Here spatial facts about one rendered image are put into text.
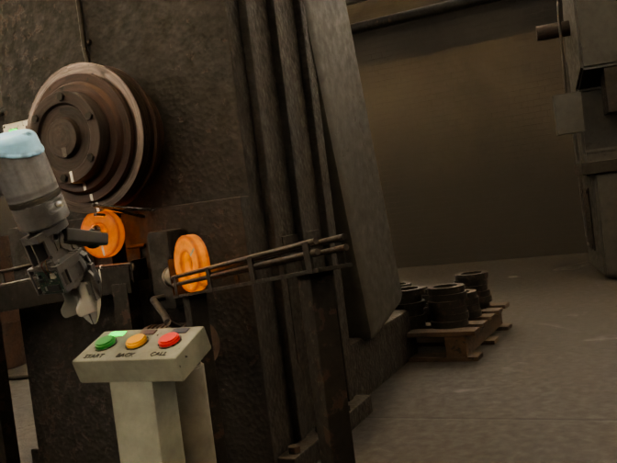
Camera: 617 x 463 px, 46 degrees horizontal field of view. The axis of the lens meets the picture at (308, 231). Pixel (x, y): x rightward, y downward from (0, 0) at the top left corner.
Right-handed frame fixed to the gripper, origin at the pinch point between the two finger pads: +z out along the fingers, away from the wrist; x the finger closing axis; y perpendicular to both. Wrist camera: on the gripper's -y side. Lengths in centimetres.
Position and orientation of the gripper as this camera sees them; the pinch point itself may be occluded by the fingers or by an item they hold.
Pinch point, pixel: (94, 315)
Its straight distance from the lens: 144.4
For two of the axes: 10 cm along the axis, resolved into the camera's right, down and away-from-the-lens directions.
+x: 9.0, -1.0, -4.2
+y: -3.5, 4.2, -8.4
